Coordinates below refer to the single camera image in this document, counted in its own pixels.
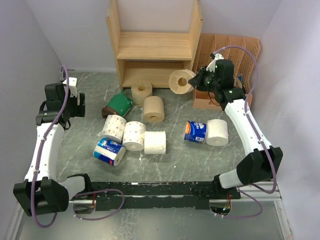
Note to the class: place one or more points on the plain white roll centre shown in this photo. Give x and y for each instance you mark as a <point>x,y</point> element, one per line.
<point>155,142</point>

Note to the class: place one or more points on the pink dotted roll left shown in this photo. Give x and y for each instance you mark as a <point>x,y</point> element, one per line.
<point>113,128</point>

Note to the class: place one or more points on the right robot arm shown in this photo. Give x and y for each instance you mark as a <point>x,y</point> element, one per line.
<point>262,160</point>

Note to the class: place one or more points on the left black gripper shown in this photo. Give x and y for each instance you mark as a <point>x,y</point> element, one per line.
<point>78,110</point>

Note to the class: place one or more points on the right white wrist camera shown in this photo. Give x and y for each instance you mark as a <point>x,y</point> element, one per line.
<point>214,58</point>

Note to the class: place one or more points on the blue wrapped roll right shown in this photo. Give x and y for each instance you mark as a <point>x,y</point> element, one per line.
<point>195,132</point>

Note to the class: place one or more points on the orange plastic file organizer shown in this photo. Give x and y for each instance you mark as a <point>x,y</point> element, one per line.
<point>240,55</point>

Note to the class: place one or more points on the pink dotted roll right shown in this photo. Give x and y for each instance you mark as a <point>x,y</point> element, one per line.
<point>134,136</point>

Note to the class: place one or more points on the pink dotted roll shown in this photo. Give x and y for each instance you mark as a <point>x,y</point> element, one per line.
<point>113,128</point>
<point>134,136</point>

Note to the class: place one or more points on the plain white roll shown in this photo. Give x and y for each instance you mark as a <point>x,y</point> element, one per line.
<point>217,133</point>
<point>155,142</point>

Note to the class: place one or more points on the dark items in organizer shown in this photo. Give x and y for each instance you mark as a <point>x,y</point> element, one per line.
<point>239,80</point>

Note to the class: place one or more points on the aluminium extrusion rail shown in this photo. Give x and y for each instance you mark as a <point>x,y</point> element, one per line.
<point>259,194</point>

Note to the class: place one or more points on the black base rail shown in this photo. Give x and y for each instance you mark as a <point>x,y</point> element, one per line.
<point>160,195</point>

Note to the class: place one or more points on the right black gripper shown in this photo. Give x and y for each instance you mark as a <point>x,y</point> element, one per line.
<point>196,81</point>

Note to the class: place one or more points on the plain white roll right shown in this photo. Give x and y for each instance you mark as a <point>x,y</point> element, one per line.
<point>217,133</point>

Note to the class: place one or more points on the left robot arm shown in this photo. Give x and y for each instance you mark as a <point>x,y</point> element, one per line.
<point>40,191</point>

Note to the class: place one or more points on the wooden two-tier shelf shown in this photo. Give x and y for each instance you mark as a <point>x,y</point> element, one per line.
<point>152,56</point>

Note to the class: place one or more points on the green brown paper roll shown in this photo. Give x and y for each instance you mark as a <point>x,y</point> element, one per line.
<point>119,104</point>

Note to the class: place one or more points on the blue wrapped roll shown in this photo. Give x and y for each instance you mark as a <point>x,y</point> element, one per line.
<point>195,132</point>
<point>109,151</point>

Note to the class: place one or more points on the blue wrapped roll left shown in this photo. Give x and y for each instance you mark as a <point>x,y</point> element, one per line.
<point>109,151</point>

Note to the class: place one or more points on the beige paper roll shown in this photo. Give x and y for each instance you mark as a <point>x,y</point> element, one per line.
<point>153,109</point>
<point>179,81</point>
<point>140,91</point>

